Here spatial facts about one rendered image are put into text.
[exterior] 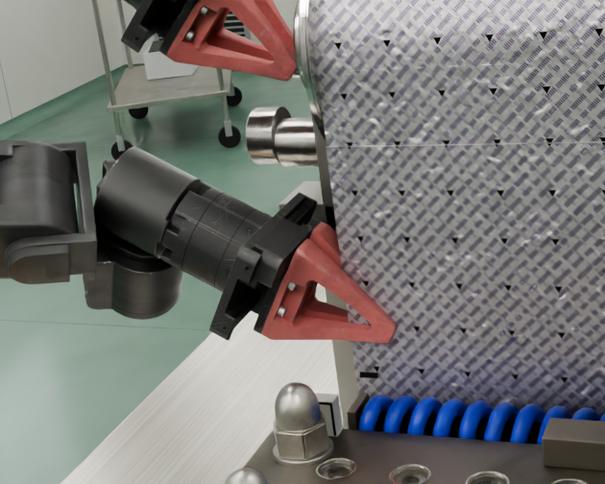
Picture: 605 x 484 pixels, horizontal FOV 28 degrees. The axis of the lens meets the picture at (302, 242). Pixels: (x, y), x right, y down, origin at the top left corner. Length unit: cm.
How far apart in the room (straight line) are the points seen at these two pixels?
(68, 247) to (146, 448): 34
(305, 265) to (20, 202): 18
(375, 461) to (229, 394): 41
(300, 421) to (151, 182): 18
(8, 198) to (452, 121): 27
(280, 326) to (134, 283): 12
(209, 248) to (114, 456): 34
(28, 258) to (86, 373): 266
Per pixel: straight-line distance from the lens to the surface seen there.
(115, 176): 76
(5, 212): 74
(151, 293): 82
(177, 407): 110
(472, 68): 68
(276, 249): 71
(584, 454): 69
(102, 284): 83
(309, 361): 114
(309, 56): 70
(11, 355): 362
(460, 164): 69
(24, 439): 312
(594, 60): 66
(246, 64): 78
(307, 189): 85
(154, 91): 552
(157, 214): 75
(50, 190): 76
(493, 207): 70
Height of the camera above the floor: 139
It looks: 20 degrees down
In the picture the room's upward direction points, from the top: 8 degrees counter-clockwise
